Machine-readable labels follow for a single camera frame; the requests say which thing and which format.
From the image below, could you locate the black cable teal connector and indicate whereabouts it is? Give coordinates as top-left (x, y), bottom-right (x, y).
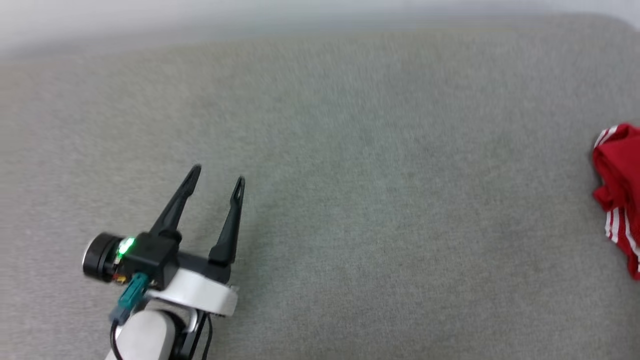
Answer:
top-left (109, 272), bottom-right (151, 360)

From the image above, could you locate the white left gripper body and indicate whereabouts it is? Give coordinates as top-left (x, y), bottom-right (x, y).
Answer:
top-left (150, 252), bottom-right (238, 317)

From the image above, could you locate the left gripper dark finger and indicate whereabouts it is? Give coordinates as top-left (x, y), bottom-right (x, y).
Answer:
top-left (209, 176), bottom-right (246, 266)
top-left (150, 165), bottom-right (202, 240)

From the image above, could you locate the red white sleeveless jersey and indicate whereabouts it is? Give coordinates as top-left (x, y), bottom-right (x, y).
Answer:
top-left (592, 122), bottom-right (640, 281)

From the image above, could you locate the grey fabric sofa cushion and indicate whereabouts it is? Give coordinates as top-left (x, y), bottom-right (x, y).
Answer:
top-left (0, 12), bottom-right (640, 360)

